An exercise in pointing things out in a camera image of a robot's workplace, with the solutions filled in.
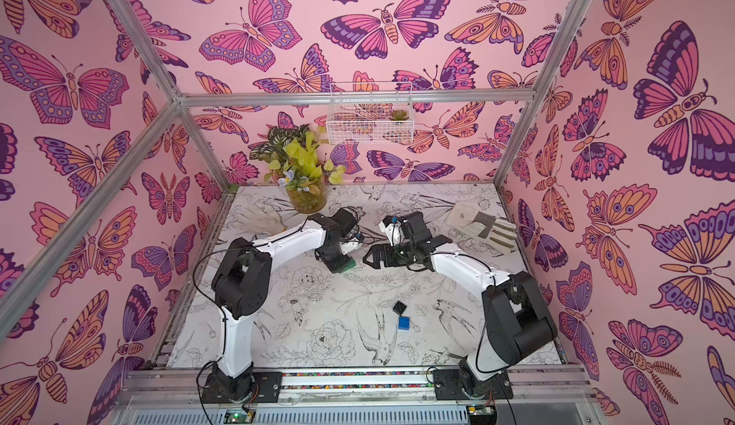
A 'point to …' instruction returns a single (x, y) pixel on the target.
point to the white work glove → (259, 219)
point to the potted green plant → (296, 164)
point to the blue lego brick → (404, 323)
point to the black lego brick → (399, 307)
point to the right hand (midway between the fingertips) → (377, 255)
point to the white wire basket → (370, 114)
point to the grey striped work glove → (497, 233)
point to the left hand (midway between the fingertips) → (340, 263)
